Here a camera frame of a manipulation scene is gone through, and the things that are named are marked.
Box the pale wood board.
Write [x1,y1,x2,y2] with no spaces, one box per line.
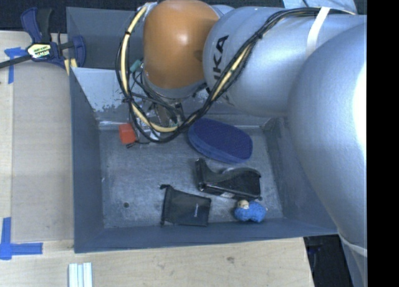
[11,60,75,243]

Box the black cloth pouch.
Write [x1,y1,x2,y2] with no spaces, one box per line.
[159,183,213,228]

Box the blue toy animal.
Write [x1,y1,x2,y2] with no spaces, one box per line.
[234,199,269,224]

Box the red cube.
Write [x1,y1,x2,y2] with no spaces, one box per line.
[118,123,138,145]

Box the glossy black stapler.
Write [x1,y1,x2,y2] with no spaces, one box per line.
[195,157,262,200]

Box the grey metal bin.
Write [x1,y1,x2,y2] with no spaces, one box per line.
[65,6,339,254]

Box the dark blue oval case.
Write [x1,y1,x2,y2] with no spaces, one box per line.
[187,117,254,165]

